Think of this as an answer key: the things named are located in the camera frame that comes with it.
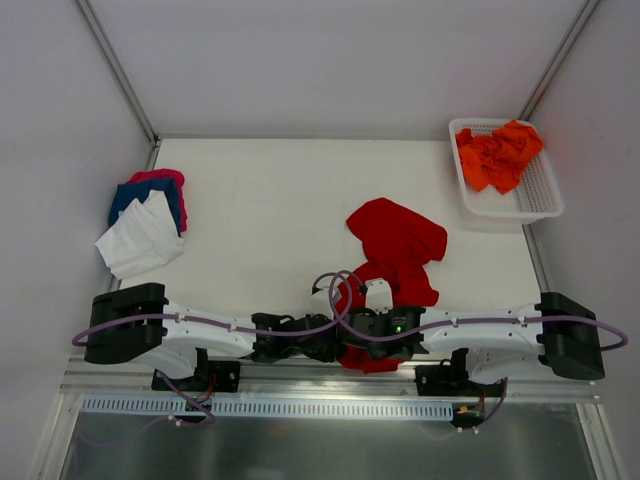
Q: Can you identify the red t shirt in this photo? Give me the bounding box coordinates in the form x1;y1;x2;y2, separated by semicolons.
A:
336;198;448;374

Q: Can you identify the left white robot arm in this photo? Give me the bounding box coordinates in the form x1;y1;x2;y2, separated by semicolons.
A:
72;283;346;390

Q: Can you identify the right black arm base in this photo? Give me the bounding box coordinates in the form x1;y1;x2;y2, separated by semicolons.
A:
414;348;505;398

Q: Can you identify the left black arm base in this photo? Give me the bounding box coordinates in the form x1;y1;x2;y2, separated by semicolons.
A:
170;348;241;394

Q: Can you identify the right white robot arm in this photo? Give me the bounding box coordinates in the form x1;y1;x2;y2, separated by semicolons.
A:
339;292;605;396

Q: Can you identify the white plastic basket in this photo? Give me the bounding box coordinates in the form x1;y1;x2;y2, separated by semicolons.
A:
448;118;564;231

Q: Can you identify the orange t shirt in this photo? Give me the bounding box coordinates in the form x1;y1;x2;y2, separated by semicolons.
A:
455;120;544;195

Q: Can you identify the white folded t shirt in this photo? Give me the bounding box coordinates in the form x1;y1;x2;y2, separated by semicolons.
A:
94;189;185;281

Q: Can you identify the pink folded t shirt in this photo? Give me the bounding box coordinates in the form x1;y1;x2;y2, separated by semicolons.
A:
127;168;188;234

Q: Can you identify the blue folded t shirt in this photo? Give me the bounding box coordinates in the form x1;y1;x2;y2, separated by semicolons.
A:
107;183;181;238

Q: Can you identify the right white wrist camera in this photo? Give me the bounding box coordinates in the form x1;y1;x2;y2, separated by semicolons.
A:
364;278;393;314

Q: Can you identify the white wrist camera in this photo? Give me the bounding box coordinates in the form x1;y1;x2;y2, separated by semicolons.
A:
364;278;393;314
311;278;335;300

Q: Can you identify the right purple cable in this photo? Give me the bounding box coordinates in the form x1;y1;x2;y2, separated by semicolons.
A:
329;269;630;354

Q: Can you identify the purple cable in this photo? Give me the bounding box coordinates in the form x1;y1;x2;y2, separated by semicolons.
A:
71;272;354;349
329;269;630;354

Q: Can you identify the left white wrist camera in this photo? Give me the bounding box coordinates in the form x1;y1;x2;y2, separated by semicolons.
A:
311;278;335;300

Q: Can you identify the white slotted cable duct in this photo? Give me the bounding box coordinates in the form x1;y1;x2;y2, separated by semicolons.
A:
82;395;454;422

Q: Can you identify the aluminium mounting rail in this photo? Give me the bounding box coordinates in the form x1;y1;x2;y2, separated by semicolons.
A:
60;355;602;404

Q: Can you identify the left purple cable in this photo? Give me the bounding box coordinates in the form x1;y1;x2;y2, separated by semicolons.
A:
71;272;354;349

